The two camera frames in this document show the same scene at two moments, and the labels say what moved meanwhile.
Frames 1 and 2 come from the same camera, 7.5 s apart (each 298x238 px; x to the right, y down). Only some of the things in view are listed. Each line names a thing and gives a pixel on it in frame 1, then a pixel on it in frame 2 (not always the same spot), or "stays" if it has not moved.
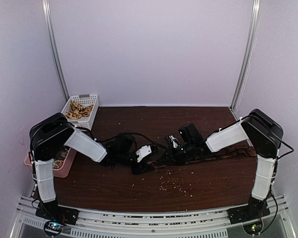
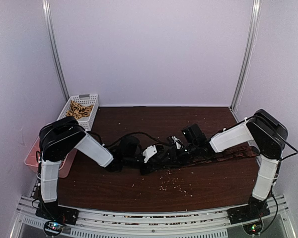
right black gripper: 172,159 stays
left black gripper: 143,165 → 149,167
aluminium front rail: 203,224 stays
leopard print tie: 77,111 stays
